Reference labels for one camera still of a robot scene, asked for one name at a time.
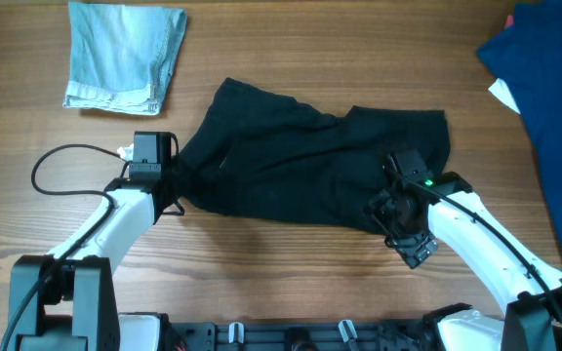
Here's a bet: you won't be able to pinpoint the black garment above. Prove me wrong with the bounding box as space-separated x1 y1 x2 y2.
180 78 450 234

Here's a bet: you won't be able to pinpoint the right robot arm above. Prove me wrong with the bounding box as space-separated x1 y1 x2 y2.
365 149 562 350

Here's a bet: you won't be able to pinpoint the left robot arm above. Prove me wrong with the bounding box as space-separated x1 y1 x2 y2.
0 132 187 350

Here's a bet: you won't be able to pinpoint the folded light blue jeans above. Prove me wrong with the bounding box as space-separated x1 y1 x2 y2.
62 2 187 116

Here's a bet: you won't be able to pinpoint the white paper sheet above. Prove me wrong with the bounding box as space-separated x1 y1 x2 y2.
488 78 520 114

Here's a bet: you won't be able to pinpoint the dark blue garment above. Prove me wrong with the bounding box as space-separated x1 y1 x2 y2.
477 1 562 250

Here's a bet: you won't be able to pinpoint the red item under garment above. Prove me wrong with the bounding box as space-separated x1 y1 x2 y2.
504 15 514 28

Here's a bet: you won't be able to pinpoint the left white rail clip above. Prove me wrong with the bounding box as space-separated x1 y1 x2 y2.
227 322 245 345

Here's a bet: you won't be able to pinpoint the white rail clip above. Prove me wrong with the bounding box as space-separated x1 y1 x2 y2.
338 319 359 351
227 322 245 345

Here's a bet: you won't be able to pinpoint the right white rail clip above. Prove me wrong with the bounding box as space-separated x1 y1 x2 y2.
338 319 359 351

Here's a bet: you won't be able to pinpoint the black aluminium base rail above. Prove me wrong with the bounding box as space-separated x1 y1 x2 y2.
173 320 425 351

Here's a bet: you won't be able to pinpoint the right black camera cable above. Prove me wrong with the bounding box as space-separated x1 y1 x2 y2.
385 165 562 351

